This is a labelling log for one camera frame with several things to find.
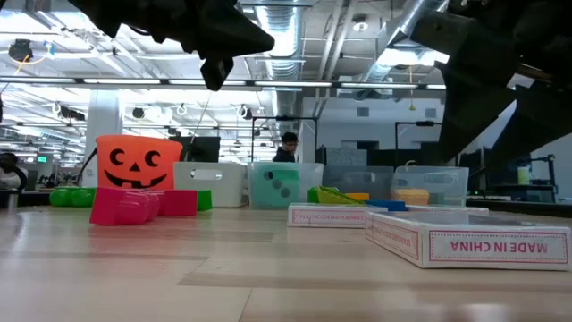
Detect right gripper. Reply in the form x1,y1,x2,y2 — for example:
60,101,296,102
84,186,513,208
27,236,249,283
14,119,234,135
410,0,572,165

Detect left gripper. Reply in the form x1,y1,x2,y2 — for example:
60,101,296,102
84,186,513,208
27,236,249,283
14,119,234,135
66,0,276,62

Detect yellow toy brick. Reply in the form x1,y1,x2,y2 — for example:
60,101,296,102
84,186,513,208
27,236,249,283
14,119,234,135
392,187,431,207

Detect blue toy brick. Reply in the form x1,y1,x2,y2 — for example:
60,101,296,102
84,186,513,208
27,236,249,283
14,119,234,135
364,199,408,212

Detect teal foam die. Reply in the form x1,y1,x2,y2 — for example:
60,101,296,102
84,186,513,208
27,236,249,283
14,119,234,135
252,168,300,208

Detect long green stud block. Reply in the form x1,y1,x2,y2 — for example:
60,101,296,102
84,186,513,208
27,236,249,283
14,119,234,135
197,190,214,212

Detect large red stud block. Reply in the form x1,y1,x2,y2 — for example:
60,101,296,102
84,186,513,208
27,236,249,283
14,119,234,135
151,189,198,218

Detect pink white card pack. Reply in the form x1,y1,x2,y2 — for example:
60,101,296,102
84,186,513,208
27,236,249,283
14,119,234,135
287,202,389,229

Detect clear plastic bin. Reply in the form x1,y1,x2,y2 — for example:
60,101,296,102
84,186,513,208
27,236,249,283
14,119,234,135
391,165,470,208
247,161,324,210

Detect long ceiling light bar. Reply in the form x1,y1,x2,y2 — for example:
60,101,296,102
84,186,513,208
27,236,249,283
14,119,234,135
0,76,448,90

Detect person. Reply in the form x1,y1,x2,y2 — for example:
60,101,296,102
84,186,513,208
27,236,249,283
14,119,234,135
0,151,29,192
273,131,299,163

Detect red playing card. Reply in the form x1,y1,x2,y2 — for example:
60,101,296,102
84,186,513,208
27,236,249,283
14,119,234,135
364,210,572,272

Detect white pillar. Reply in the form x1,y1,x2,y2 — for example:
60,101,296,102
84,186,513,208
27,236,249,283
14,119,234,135
81,89,124,188

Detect white plastic bin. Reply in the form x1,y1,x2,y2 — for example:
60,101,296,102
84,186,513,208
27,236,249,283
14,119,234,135
172,161,248,208

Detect orange pumpkin bucket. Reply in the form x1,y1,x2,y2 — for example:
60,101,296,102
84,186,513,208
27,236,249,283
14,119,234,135
95,134,184,191

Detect dark grey plastic bin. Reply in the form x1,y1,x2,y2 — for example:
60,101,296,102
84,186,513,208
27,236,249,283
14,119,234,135
321,165,395,202

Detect lime green toy brick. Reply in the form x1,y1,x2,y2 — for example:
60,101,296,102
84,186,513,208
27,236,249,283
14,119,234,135
316,186,366,206

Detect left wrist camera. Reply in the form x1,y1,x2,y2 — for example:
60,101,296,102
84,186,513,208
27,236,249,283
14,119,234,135
199,57,234,92

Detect silver ventilation duct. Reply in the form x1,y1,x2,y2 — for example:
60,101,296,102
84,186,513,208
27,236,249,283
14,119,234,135
357,0,448,86
257,0,305,117

